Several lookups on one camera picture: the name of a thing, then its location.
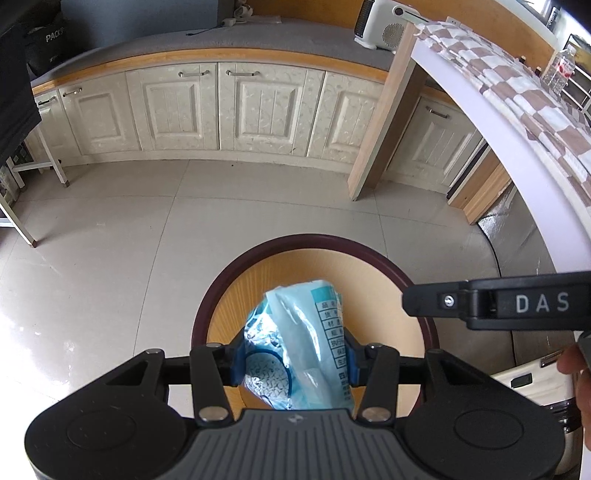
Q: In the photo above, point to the beige bin with brown rim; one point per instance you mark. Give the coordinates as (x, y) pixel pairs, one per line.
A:
(258, 277)

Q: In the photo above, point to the black bag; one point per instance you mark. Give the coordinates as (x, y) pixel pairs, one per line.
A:
(48, 50)

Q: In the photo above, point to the person's right hand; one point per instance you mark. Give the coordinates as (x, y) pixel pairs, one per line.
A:
(582, 392)

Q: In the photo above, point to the white heater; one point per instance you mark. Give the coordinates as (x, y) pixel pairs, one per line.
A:
(392, 27)

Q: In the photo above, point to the white storage box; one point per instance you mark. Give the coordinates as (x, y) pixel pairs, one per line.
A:
(521, 387)

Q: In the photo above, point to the clear water bottle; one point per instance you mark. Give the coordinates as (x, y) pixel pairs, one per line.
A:
(558, 69)

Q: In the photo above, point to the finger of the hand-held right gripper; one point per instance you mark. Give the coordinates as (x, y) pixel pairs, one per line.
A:
(429, 300)

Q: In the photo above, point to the light blue plastic packet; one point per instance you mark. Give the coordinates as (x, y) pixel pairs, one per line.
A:
(304, 323)

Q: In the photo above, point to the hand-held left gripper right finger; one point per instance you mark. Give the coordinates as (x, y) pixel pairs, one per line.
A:
(353, 367)

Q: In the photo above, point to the white drawer organizer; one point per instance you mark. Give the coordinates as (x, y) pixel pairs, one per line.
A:
(579, 90)

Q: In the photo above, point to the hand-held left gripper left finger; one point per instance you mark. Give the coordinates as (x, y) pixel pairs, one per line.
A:
(238, 364)

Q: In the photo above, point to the white power strip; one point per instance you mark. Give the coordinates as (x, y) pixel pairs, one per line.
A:
(231, 21)

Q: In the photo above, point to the brown white checkered tablecloth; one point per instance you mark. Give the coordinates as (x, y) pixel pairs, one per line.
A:
(508, 92)

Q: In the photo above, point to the grey storage box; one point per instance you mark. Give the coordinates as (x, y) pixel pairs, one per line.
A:
(138, 18)

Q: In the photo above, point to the cream cabinet with wooden top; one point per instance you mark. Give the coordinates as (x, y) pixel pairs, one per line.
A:
(175, 110)

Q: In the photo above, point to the black hanging cloth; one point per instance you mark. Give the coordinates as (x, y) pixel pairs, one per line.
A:
(14, 92)

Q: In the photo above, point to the white table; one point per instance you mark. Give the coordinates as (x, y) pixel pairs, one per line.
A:
(521, 184)

